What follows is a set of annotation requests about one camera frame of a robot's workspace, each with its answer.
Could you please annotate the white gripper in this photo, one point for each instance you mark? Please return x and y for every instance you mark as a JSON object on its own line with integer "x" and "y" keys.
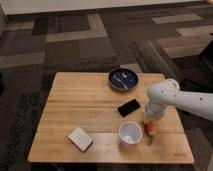
{"x": 154, "y": 114}

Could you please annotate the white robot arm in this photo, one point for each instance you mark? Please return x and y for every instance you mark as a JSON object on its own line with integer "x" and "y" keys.
{"x": 167, "y": 93}

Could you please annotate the dark blue ceramic bowl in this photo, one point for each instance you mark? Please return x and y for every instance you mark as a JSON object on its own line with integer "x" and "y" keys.
{"x": 123, "y": 79}

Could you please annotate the black smartphone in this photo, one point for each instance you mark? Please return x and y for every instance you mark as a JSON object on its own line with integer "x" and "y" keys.
{"x": 128, "y": 107}

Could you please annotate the wooden table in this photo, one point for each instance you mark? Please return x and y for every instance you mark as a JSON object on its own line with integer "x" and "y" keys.
{"x": 85, "y": 100}

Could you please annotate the white rectangular box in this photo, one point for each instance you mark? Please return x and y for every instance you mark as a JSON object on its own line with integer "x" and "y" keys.
{"x": 80, "y": 138}

